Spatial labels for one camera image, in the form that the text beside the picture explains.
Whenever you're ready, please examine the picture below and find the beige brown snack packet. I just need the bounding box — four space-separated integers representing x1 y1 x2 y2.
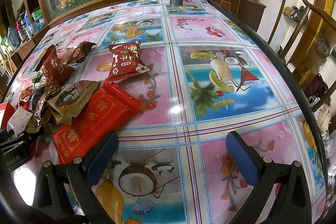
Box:
48 80 99 125

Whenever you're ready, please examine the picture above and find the dark red gold snack packet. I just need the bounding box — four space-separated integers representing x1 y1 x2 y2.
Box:
34 44 75 85

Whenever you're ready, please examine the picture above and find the large red snack packet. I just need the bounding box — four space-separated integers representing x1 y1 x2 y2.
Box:
52 81 142 164

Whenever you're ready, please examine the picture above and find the brown foil candy wrapper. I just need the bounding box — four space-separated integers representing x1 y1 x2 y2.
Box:
60 41 96 65

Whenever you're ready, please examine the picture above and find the dark red jujube snack packet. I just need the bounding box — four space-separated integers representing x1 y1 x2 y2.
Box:
106 40 150 84

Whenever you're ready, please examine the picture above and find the white red candy packet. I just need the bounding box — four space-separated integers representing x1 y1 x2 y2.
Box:
7 107 33 136

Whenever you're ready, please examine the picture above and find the red white gift box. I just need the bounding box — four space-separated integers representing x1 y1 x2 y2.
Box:
0 102 15 130

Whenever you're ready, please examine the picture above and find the wooden chair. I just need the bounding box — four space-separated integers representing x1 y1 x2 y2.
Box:
278 0 336 112

